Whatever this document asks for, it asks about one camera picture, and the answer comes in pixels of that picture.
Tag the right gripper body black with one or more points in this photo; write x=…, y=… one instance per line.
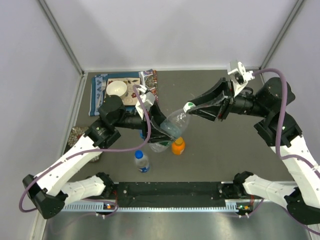
x=233, y=105

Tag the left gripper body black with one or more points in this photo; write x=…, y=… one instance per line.
x=144, y=128

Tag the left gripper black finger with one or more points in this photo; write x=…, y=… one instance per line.
x=156, y=113
x=169, y=131

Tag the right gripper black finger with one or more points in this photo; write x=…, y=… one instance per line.
x=208, y=111
x=210, y=94

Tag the clear bottle green label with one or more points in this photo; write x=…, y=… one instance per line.
x=181, y=120

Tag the orange juice bottle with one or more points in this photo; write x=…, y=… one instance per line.
x=178, y=146

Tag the white green bottle cap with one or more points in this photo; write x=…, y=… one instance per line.
x=189, y=105

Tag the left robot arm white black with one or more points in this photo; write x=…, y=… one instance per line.
x=51, y=190

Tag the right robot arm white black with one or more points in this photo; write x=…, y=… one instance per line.
x=302, y=201

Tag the clear water bottle blue cap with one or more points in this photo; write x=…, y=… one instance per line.
x=141, y=161

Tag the square floral plate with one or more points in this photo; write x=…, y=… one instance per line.
x=130, y=98

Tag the blue patterned placemat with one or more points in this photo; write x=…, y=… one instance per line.
x=148, y=79

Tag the white ceramic bowl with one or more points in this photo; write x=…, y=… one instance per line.
x=117, y=88

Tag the silver fork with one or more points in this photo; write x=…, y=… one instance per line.
x=102, y=89

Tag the dark floral coaster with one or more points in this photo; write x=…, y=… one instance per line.
x=75, y=137

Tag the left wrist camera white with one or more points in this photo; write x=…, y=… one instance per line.
x=147, y=99

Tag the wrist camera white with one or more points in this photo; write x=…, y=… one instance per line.
x=147, y=99
x=239, y=76

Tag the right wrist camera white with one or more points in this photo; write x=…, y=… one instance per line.
x=239, y=76

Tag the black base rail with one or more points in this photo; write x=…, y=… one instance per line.
x=172, y=194

